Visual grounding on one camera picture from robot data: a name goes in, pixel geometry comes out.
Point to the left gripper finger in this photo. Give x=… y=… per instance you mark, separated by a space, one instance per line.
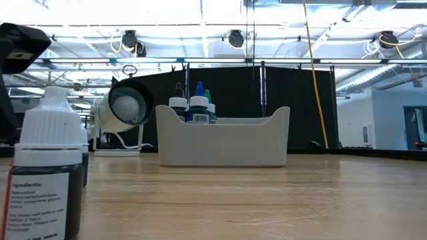
x=5 y=113

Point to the black food coloring bottle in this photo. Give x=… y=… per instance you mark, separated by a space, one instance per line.
x=178 y=103

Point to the blue food coloring bottle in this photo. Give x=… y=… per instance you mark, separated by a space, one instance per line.
x=199 y=101

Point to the green food coloring bottle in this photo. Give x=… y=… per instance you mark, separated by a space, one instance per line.
x=211 y=108

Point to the small dark dropper bottle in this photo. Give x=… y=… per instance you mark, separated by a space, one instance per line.
x=85 y=166
x=46 y=133

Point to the white spot lamp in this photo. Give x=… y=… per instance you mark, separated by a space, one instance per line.
x=110 y=113

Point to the long ceiling light bar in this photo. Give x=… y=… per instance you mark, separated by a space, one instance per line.
x=200 y=60

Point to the gray plastic bin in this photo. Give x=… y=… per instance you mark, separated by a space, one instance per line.
x=223 y=143

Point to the black partition curtain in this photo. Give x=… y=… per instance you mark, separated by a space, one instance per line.
x=283 y=100

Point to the black metal table frame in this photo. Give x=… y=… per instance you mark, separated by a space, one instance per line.
x=367 y=154

